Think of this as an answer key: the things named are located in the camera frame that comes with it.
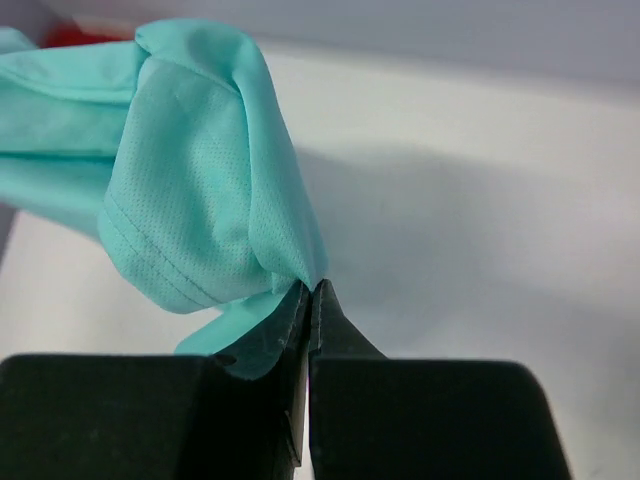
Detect teal t shirt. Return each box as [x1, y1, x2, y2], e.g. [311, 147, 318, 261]
[1, 19, 327, 355]

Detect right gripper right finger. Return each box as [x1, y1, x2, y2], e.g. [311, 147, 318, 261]
[309, 281, 571, 480]

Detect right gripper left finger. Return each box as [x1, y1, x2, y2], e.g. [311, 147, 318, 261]
[1, 283, 310, 479]

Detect orange t shirt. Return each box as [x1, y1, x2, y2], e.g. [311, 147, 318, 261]
[43, 24, 125, 48]

